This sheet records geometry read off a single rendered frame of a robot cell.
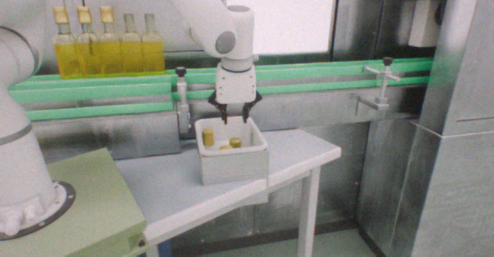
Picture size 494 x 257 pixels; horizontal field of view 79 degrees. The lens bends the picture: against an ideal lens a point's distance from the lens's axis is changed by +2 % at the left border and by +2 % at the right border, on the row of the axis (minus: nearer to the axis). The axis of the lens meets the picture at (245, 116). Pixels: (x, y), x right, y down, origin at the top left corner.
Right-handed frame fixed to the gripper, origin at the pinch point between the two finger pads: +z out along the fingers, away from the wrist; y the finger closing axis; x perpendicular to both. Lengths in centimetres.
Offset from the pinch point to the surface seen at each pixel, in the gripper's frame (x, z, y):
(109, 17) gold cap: -25.6, -18.7, 32.3
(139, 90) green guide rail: -9.1, -4.0, 25.1
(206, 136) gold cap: -3.8, 9.6, 7.8
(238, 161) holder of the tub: 12.8, 4.9, 0.8
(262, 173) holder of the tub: 13.6, 8.9, -5.2
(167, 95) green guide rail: -9.2, -2.0, 18.0
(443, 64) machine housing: -11, -7, -70
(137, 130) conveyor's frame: -4.5, 6.2, 26.9
